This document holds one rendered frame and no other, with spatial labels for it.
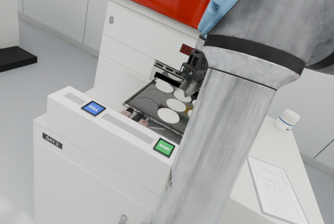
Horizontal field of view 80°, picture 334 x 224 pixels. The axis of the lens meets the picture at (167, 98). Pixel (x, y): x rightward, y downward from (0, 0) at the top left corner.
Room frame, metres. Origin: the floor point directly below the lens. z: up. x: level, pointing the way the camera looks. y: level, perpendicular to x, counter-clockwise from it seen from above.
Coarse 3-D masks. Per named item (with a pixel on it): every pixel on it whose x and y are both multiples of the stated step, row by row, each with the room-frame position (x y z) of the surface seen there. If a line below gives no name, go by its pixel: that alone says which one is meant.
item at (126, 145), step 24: (48, 96) 0.48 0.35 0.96; (72, 96) 0.52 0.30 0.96; (48, 120) 0.47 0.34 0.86; (72, 120) 0.46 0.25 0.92; (96, 120) 0.46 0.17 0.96; (120, 120) 0.50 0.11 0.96; (96, 144) 0.44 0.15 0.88; (120, 144) 0.43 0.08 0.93; (144, 144) 0.44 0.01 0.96; (120, 168) 0.42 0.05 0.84; (144, 168) 0.41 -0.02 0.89; (168, 168) 0.40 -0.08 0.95
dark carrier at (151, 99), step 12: (144, 96) 0.78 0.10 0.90; (156, 96) 0.82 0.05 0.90; (168, 96) 0.87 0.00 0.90; (192, 96) 0.97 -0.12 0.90; (144, 108) 0.70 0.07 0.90; (156, 108) 0.73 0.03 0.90; (168, 108) 0.77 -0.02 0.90; (192, 108) 0.85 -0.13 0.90; (180, 120) 0.71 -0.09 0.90; (180, 132) 0.64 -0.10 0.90
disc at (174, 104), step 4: (168, 100) 0.83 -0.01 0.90; (172, 100) 0.85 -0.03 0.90; (176, 100) 0.86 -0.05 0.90; (168, 104) 0.80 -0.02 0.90; (172, 104) 0.81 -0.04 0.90; (176, 104) 0.83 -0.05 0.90; (180, 104) 0.84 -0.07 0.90; (172, 108) 0.78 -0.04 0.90; (176, 108) 0.79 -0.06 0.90; (180, 108) 0.81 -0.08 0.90; (184, 108) 0.82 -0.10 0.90
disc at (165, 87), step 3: (156, 84) 0.94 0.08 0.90; (159, 84) 0.95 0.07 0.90; (162, 84) 0.96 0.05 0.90; (165, 84) 0.98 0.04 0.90; (168, 84) 0.99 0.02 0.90; (159, 87) 0.92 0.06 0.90; (162, 87) 0.93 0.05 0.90; (165, 87) 0.94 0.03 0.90; (168, 87) 0.96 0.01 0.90; (171, 87) 0.97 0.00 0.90; (162, 90) 0.90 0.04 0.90; (165, 90) 0.91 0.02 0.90; (168, 90) 0.93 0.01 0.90; (171, 90) 0.94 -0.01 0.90
